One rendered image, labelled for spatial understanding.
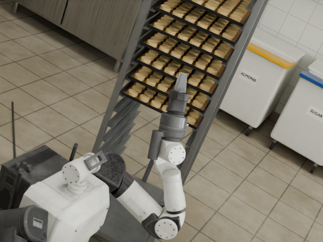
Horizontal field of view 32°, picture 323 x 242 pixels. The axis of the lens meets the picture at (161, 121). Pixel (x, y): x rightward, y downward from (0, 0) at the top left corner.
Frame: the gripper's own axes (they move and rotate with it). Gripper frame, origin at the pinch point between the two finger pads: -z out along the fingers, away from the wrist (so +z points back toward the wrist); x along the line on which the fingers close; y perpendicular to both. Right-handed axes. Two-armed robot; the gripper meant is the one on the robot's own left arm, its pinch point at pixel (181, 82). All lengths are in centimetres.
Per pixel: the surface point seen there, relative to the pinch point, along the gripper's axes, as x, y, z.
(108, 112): -94, 19, 24
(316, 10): -313, -153, -76
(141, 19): -75, 13, -22
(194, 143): -81, -24, 30
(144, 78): -89, 5, 4
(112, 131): -110, 14, 35
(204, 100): -86, -25, 9
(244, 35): -58, -32, -23
